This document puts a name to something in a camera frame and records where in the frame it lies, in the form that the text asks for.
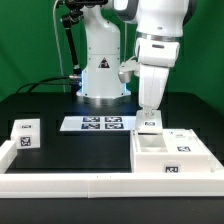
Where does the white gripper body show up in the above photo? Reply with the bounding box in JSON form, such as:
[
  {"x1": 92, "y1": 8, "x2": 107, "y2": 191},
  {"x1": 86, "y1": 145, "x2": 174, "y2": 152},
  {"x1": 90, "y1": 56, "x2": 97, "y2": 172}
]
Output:
[{"x1": 139, "y1": 64, "x2": 169, "y2": 111}]

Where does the white cabinet door panel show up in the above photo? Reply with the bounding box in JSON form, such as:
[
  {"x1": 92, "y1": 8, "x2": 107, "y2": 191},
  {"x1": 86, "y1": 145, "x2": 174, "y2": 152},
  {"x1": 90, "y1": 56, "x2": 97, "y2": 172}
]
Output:
[
  {"x1": 163, "y1": 129, "x2": 211, "y2": 155},
  {"x1": 135, "y1": 110, "x2": 163, "y2": 134}
]

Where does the white cabinet body box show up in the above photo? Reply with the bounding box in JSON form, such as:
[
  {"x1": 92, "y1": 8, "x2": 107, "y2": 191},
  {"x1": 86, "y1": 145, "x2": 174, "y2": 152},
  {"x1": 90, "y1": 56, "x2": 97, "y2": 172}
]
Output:
[{"x1": 130, "y1": 130, "x2": 212, "y2": 173}]

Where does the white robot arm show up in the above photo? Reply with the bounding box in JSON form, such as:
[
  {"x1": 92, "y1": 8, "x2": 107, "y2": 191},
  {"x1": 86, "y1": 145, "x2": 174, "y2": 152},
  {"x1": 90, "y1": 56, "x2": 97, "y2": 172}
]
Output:
[{"x1": 79, "y1": 0, "x2": 197, "y2": 114}]

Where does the white cabinet top block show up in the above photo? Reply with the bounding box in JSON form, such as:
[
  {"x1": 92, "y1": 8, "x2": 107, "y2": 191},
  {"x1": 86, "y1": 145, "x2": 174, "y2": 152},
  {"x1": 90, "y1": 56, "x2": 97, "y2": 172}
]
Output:
[{"x1": 10, "y1": 119, "x2": 40, "y2": 149}]

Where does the white marker tag sheet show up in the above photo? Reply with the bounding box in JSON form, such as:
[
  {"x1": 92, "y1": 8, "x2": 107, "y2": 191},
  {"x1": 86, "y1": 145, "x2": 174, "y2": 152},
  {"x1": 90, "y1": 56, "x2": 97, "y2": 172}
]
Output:
[{"x1": 60, "y1": 116, "x2": 135, "y2": 131}]

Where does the black cable bundle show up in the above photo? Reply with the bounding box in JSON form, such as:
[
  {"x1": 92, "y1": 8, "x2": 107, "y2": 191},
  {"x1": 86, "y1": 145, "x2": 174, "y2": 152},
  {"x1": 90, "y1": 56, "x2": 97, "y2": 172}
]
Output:
[{"x1": 15, "y1": 75, "x2": 83, "y2": 94}]

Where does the grey thin cable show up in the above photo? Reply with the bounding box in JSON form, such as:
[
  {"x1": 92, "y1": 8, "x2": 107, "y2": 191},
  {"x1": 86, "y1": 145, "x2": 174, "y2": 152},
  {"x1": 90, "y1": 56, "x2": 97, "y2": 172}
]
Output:
[{"x1": 52, "y1": 0, "x2": 67, "y2": 94}]

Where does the white U-shaped frame fence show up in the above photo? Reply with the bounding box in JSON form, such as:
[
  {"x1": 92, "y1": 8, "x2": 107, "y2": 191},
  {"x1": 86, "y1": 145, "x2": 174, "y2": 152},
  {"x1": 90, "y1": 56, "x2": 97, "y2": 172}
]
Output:
[{"x1": 0, "y1": 140, "x2": 224, "y2": 198}]

